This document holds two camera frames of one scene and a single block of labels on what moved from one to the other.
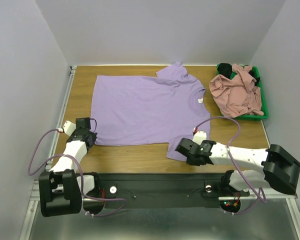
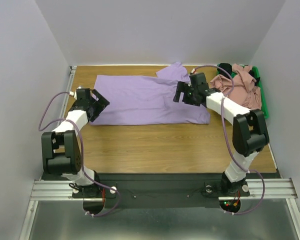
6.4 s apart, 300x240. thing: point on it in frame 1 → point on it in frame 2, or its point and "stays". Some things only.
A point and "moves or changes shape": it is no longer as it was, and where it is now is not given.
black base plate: [162, 190] stays
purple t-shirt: [166, 109] moves or changes shape
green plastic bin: [263, 107] stays
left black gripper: [93, 136] → [102, 104]
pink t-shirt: [238, 96] stays
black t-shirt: [225, 69] stays
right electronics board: [231, 206] stays
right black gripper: [181, 147] → [184, 93]
